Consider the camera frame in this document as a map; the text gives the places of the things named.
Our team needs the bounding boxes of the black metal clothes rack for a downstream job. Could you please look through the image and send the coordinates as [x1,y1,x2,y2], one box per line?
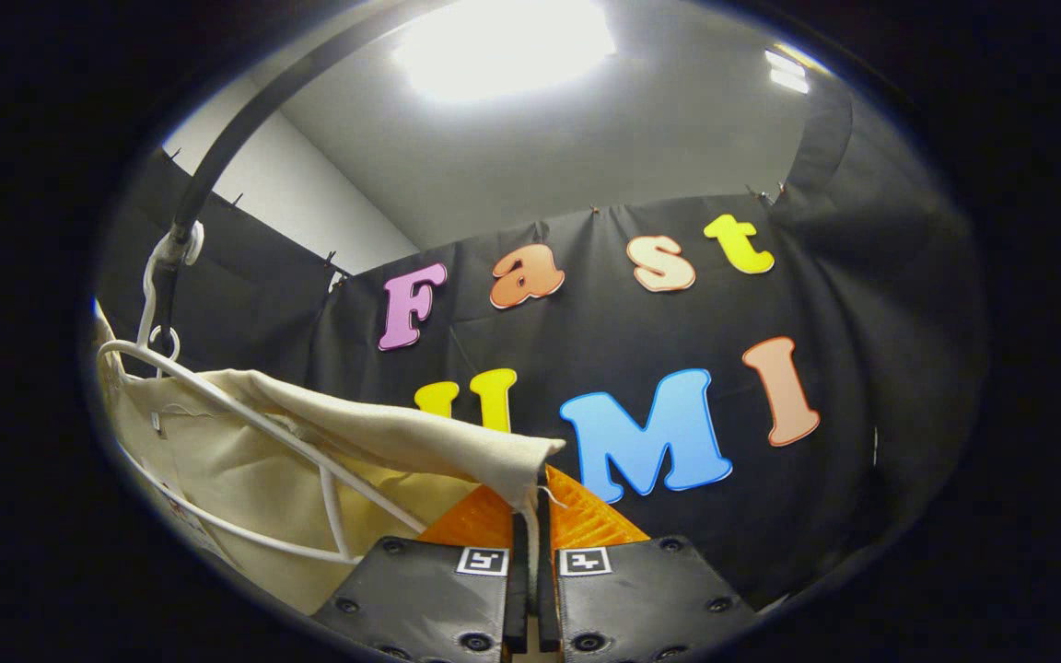
[151,0,430,355]

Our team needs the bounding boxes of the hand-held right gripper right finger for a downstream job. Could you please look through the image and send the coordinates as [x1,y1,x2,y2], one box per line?
[535,465,762,663]

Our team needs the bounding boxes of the large bright ceiling light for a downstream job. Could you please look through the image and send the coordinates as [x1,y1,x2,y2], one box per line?
[392,0,619,102]

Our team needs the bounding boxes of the cream shirt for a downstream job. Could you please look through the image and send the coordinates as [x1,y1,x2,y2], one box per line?
[93,304,568,616]

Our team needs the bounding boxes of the white plastic clothes hanger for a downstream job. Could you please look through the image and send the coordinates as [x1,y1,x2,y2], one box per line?
[96,221,430,564]

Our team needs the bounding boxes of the small ceiling light panel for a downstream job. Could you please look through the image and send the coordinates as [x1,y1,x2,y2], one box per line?
[765,48,812,95]

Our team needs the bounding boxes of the black backdrop cloth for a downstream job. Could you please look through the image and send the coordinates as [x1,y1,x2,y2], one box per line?
[93,69,987,613]

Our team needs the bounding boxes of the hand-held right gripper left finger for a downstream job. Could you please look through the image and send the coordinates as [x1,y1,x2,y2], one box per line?
[312,485,530,663]

